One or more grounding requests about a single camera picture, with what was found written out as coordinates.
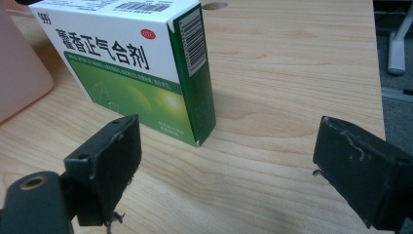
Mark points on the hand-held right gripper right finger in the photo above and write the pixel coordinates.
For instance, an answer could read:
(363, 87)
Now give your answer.
(360, 169)

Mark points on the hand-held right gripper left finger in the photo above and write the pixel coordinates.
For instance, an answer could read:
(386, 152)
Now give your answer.
(104, 169)

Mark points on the green and white medicine box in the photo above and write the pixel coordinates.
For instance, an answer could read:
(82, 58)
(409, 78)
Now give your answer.
(130, 58)

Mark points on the pink plastic container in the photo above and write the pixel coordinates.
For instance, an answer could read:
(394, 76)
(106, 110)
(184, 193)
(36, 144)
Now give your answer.
(19, 74)

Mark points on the white metal stand leg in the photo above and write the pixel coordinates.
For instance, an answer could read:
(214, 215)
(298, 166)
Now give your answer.
(398, 45)

